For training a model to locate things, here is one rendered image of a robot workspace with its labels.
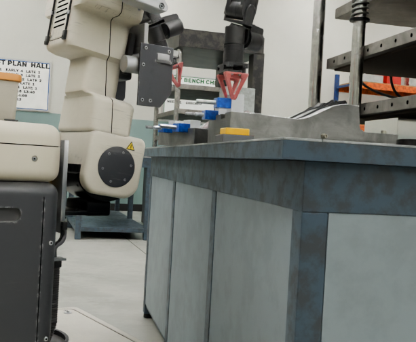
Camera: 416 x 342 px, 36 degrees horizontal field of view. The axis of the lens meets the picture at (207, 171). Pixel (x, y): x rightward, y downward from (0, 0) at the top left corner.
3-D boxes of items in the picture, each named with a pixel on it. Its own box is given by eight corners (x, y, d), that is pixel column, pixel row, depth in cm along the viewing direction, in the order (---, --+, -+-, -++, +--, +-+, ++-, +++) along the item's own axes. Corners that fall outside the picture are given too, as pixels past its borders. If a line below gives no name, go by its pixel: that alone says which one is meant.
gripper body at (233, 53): (238, 74, 184) (239, 48, 184) (249, 70, 175) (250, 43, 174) (216, 72, 183) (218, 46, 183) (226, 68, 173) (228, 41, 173)
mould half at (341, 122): (229, 144, 171) (231, 94, 171) (207, 146, 196) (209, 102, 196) (397, 155, 182) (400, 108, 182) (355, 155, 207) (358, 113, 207)
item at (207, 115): (186, 122, 185) (187, 103, 185) (183, 123, 190) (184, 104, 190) (229, 125, 188) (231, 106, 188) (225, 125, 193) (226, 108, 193)
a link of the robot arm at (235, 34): (220, 23, 178) (236, 21, 174) (237, 27, 183) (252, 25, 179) (219, 47, 178) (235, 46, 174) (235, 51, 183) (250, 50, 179)
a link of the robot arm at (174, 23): (133, 10, 204) (146, 5, 197) (161, 0, 210) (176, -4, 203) (146, 46, 207) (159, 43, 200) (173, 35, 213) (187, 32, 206)
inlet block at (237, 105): (197, 110, 174) (199, 90, 174) (193, 110, 179) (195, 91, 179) (243, 113, 177) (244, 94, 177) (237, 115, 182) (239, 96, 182)
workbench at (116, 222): (72, 239, 564) (78, 139, 562) (60, 218, 746) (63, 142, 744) (150, 241, 584) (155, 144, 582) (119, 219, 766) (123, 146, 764)
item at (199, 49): (170, 239, 605) (182, 22, 603) (140, 222, 753) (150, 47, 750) (262, 240, 632) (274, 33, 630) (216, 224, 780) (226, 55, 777)
